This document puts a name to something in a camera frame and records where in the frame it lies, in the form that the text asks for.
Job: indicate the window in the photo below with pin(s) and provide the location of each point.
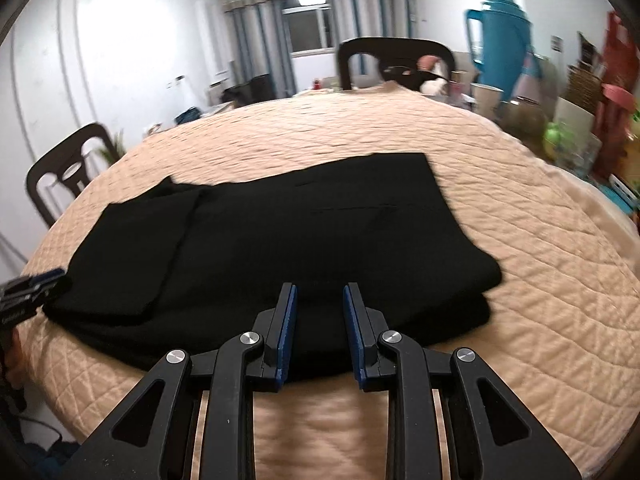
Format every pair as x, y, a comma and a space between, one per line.
307, 22

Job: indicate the person's left hand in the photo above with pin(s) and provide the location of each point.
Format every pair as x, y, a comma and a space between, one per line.
16, 355

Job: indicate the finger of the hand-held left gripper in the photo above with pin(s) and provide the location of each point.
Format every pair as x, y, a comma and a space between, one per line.
45, 292
50, 275

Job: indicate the beige quilted blanket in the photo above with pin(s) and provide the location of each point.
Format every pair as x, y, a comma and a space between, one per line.
500, 185

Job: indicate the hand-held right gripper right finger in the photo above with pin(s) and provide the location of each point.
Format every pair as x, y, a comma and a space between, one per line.
352, 340

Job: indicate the glass jar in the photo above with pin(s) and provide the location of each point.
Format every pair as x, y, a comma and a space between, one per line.
522, 120

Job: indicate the green plant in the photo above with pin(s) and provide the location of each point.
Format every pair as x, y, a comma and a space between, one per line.
112, 147

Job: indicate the blue striped curtain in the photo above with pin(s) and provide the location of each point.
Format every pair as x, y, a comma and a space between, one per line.
260, 35
370, 10

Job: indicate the black pants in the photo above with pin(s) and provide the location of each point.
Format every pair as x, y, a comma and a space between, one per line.
300, 220

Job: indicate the white paper cup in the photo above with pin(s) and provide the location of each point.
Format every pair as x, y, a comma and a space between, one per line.
487, 102

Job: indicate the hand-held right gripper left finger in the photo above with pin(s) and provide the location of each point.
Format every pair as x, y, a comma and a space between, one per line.
287, 340

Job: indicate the white plastic container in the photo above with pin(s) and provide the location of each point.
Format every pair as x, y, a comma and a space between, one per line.
575, 120

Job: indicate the dark wooden chair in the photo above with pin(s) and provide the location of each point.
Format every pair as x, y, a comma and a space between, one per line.
42, 175
345, 60

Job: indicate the black bag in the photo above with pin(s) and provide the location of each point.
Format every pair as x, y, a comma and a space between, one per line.
250, 90

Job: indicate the pink and black cloth bundle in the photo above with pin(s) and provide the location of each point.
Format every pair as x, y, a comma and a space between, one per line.
432, 75

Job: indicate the wicker basket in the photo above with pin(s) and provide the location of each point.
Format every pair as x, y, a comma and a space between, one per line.
585, 87

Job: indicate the white side desk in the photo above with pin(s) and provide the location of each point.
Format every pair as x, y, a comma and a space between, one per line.
215, 110

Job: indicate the blue thermos jug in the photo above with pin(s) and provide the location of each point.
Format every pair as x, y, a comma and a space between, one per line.
505, 35

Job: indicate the dark blue cloth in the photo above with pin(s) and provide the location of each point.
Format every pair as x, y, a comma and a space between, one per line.
187, 115

